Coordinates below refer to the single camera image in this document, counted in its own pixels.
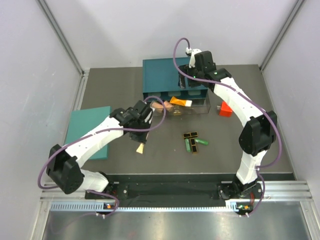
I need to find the clear acrylic drawer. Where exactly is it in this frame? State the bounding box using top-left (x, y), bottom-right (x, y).
top-left (150, 98), bottom-right (211, 116)

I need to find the black gold lipstick horizontal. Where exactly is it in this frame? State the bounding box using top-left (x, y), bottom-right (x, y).
top-left (183, 131), bottom-right (198, 139)

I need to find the orange red cube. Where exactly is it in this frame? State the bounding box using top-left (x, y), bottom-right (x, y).
top-left (217, 101), bottom-right (233, 117)

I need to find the BB cream bottle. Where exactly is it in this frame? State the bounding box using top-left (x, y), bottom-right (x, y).
top-left (150, 101), bottom-right (164, 111)

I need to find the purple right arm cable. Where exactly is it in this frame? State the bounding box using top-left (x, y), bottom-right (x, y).
top-left (173, 37), bottom-right (283, 218)

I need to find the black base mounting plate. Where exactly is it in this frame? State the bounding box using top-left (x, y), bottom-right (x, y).
top-left (85, 181), bottom-right (262, 201)

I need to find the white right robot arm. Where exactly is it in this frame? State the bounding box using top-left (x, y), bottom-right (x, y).
top-left (178, 47), bottom-right (277, 200)

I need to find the teal flat lid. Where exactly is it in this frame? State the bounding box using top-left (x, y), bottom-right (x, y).
top-left (63, 105), bottom-right (112, 161)

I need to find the bright green mascara tube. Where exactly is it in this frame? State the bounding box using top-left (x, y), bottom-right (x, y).
top-left (195, 138), bottom-right (209, 146)

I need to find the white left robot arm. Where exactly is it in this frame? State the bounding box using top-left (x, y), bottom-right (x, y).
top-left (46, 100), bottom-right (155, 199)

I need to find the aluminium frame rail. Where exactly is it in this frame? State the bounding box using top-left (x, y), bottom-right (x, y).
top-left (43, 181), bottom-right (313, 214)

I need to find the dark green mascara tube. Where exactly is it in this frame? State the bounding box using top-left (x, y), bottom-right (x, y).
top-left (184, 138), bottom-right (191, 153)

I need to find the teal drawer organizer box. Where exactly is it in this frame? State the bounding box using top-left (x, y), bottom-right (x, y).
top-left (142, 58), bottom-right (208, 101)

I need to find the orange cream tube white cap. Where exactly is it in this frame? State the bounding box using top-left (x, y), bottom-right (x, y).
top-left (169, 96), bottom-right (193, 107)

